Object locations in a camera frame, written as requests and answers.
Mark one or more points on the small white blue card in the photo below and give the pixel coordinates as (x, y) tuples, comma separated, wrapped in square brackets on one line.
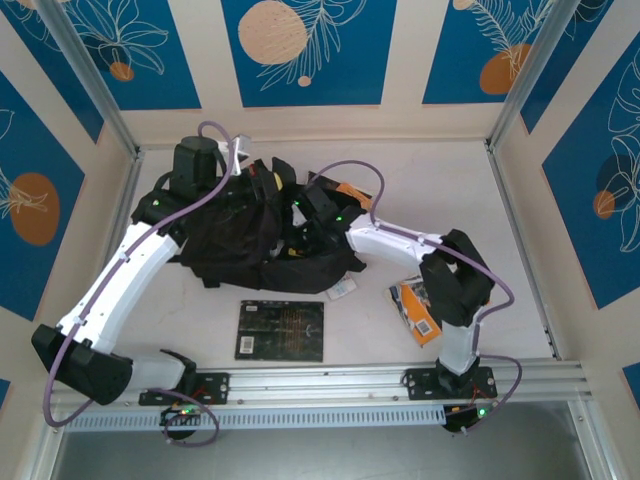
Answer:
[(342, 289)]

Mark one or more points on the black fabric backpack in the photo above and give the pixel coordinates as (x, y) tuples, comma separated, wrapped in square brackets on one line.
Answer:
[(225, 250)]

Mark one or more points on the dark paperback book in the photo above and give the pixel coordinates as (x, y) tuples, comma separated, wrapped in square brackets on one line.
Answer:
[(280, 330)]

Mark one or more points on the orange paperback book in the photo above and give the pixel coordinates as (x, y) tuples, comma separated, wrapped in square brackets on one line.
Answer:
[(415, 315)]

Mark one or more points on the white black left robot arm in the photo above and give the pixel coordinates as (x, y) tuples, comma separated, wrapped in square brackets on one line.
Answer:
[(130, 280)]

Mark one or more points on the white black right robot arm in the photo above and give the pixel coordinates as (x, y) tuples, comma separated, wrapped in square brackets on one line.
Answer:
[(390, 242)]

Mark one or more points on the black control board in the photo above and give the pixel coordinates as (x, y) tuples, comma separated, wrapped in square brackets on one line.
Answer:
[(460, 422), (175, 417)]

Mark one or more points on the aluminium table side rail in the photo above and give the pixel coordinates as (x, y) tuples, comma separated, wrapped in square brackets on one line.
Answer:
[(517, 225), (125, 200)]

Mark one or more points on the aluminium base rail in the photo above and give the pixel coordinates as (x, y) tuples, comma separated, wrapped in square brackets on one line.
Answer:
[(325, 385)]

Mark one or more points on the aluminium upright frame post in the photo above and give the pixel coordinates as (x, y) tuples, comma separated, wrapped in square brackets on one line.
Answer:
[(530, 75), (92, 75)]

